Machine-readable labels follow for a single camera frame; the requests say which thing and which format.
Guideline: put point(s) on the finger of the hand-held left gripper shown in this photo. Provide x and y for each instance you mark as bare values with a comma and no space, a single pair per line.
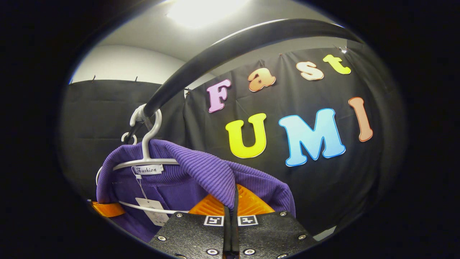
107,209

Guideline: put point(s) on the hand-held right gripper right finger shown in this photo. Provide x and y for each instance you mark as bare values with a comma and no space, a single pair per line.
269,233

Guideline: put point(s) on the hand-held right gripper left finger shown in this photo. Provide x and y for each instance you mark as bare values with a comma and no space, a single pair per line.
194,233

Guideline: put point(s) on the purple knit cardigan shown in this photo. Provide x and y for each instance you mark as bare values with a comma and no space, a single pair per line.
212,172

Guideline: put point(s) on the white empty plastic hanger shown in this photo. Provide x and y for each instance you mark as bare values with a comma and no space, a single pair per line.
124,136

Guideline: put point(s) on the white plastic clothes hanger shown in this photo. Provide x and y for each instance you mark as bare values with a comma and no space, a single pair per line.
145,144

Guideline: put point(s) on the black clothes rack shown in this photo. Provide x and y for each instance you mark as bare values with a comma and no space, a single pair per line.
233,43

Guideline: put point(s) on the white paper garment tag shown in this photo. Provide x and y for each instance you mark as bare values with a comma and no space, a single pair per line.
152,210

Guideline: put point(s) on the large square ceiling light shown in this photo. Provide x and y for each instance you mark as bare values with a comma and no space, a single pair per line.
205,10

